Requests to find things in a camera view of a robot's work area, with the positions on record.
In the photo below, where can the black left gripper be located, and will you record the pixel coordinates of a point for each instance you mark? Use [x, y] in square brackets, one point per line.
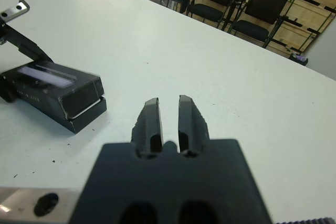
[15, 10]

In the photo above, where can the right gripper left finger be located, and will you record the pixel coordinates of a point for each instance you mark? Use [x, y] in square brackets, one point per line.
[147, 129]

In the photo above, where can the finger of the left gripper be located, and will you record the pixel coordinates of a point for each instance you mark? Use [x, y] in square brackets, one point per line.
[6, 97]

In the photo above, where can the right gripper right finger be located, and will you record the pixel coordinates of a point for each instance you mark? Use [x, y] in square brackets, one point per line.
[191, 129]

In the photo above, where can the black printed box lid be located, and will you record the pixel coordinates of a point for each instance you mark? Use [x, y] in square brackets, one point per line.
[52, 87]

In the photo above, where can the black box base white insert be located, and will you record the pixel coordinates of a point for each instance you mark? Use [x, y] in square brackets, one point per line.
[89, 116]

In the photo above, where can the small purple black item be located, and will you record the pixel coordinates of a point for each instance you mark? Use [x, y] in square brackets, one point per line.
[299, 58]

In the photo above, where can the light wooden board panel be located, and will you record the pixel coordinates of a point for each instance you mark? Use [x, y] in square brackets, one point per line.
[309, 11]

